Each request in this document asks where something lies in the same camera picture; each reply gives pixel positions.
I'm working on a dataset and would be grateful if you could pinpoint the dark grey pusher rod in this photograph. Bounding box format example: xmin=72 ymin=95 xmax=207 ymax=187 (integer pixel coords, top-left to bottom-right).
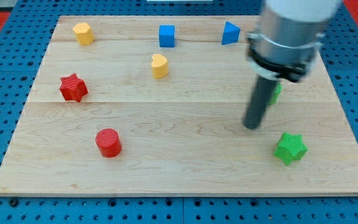
xmin=242 ymin=77 xmax=278 ymax=130

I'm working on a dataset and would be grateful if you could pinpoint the blue triangle block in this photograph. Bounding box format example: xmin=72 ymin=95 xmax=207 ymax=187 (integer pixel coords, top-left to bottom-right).
xmin=221 ymin=21 xmax=241 ymax=45

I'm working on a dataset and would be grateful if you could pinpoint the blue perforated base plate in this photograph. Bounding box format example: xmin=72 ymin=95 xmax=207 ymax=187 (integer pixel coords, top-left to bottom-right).
xmin=0 ymin=0 xmax=358 ymax=223

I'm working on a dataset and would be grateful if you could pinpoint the green star block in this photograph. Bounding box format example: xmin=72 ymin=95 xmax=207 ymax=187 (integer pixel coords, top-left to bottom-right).
xmin=273 ymin=132 xmax=308 ymax=166

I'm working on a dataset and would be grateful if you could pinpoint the yellow hexagon block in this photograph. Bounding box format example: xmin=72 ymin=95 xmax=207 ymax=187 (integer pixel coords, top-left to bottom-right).
xmin=72 ymin=22 xmax=94 ymax=45

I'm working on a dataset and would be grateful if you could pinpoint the green block behind rod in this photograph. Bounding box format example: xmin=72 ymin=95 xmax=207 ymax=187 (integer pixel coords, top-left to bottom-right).
xmin=268 ymin=82 xmax=282 ymax=105

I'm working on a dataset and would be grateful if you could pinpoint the red star block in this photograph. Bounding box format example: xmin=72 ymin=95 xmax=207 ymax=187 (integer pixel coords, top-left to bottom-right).
xmin=59 ymin=73 xmax=88 ymax=102

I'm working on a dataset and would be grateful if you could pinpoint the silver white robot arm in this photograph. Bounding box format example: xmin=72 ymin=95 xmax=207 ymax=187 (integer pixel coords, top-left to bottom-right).
xmin=247 ymin=0 xmax=342 ymax=85

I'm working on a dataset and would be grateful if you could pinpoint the blue cube block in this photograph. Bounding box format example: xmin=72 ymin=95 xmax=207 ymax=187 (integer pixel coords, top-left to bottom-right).
xmin=158 ymin=25 xmax=175 ymax=48

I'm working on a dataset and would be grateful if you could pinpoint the yellow heart block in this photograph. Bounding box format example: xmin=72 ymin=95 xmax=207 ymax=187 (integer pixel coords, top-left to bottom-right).
xmin=151 ymin=54 xmax=169 ymax=79

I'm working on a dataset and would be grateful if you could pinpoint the wooden board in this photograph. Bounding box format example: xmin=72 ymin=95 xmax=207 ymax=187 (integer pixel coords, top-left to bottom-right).
xmin=0 ymin=16 xmax=358 ymax=197

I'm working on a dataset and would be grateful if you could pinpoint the red cylinder block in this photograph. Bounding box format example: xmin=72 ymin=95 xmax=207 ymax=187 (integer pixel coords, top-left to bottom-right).
xmin=95 ymin=128 xmax=122 ymax=158

